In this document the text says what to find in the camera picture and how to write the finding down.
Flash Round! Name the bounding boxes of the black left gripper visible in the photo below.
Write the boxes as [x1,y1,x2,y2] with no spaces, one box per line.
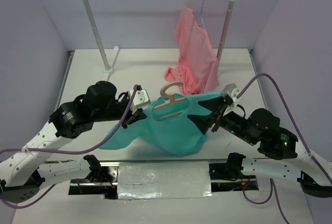
[93,91,146,129]

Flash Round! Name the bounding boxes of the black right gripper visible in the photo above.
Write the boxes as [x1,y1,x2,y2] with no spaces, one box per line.
[185,94,255,144]

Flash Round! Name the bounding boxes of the teal t shirt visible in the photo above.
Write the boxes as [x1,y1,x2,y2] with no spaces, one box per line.
[99,91,222,157]

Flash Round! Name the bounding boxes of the tan wooden hanger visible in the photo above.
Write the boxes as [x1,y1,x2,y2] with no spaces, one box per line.
[151,81,189,121]

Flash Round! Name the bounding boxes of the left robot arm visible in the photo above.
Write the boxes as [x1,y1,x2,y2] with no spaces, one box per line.
[1,81,150,205]

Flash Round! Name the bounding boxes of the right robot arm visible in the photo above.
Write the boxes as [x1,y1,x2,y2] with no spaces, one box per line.
[188,96,331,198]

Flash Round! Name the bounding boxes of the pink t shirt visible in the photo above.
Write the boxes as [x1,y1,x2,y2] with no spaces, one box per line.
[164,6,219,95]

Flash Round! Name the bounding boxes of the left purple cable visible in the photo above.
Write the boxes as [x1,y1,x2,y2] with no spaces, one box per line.
[0,85,140,209]

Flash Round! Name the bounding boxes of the purple cable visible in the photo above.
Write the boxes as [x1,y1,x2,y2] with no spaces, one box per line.
[0,85,140,209]
[236,73,332,224]

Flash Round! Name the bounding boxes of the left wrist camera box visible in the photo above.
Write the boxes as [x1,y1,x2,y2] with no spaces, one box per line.
[130,86,151,112]

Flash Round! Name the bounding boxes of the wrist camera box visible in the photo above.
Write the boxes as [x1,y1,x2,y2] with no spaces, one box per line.
[222,83,240,103]
[130,86,151,112]

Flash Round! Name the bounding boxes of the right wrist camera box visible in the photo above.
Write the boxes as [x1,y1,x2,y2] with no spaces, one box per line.
[222,83,240,103]

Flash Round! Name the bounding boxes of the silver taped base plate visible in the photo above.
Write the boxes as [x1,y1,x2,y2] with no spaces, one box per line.
[68,161,258,200]

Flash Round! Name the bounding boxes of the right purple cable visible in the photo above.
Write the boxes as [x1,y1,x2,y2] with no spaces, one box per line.
[236,73,332,224]

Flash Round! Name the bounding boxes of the blue wire hanger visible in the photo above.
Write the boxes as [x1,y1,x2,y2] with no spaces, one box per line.
[194,0,205,30]

